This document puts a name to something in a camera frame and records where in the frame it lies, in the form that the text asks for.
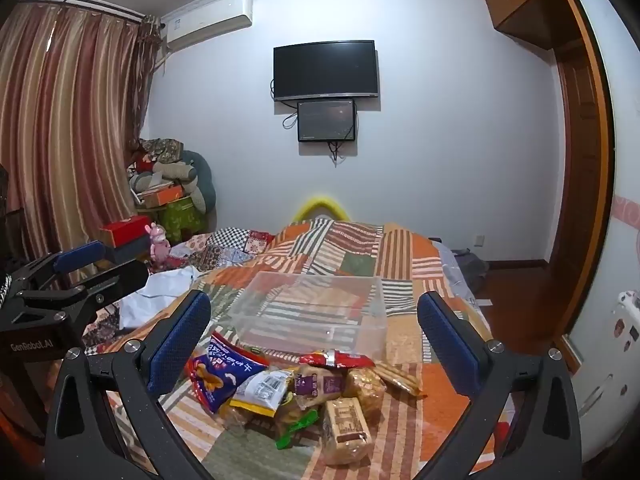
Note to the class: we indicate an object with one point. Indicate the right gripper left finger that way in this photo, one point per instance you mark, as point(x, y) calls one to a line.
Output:
point(83, 440)

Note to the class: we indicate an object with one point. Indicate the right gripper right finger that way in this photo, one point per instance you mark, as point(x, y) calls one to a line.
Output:
point(521, 421)

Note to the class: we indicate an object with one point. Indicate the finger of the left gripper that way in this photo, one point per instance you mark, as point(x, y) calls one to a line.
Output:
point(116, 283)
point(82, 254)

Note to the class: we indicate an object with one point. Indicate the blue snack bag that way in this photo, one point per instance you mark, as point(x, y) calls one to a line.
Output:
point(220, 370)

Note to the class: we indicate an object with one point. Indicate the yellow white snack bag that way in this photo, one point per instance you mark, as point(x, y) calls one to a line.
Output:
point(263, 393)

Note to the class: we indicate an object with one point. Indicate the orange cracker pack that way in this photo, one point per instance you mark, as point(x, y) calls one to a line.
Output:
point(398, 378)

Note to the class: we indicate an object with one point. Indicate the green edged cookie bag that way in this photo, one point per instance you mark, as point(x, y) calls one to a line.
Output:
point(309, 418)

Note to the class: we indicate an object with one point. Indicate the purple label bread pack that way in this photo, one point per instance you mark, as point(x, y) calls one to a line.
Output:
point(314, 386)

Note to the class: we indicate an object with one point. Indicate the brown label bread pack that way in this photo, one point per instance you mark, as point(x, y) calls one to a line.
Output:
point(346, 438)

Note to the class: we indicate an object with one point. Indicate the red snack packet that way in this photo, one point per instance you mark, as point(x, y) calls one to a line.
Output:
point(336, 359)

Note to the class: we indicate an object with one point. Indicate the orange striped popcorn bag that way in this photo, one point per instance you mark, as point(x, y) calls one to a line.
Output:
point(368, 388)

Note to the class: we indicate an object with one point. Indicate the red rectangular box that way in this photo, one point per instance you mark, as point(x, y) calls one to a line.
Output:
point(123, 232)

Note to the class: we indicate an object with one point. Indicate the pink plush toy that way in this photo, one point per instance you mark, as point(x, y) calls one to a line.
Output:
point(159, 244)

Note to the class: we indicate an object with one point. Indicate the white plastic bag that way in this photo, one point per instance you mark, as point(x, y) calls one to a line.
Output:
point(160, 290)

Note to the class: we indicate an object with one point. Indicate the orange cardboard box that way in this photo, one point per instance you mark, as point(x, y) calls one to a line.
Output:
point(162, 196)

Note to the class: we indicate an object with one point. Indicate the white sticker covered appliance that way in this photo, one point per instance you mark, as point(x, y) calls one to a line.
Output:
point(606, 333)

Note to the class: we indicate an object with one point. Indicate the patchwork striped bed quilt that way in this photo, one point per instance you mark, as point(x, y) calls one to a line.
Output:
point(237, 444)

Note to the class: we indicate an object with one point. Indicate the clear plastic storage bin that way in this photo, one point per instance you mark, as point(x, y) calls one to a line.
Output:
point(300, 313)

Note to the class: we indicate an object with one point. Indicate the red striped curtain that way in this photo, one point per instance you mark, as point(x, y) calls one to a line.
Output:
point(75, 85)

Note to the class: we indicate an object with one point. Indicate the yellow curved object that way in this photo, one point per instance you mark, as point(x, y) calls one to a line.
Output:
point(321, 206)

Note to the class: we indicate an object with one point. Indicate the wooden door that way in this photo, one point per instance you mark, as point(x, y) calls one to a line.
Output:
point(589, 165)

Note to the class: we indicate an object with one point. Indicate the wooden wardrobe cabinet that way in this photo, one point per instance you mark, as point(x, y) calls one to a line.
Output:
point(546, 24)

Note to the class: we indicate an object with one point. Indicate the white wall air conditioner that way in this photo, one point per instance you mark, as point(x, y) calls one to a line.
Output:
point(207, 21)

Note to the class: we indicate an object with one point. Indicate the small black wall monitor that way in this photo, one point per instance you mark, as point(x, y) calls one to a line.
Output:
point(326, 121)

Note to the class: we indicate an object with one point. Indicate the wall mounted black television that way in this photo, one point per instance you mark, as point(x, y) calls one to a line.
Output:
point(327, 69)

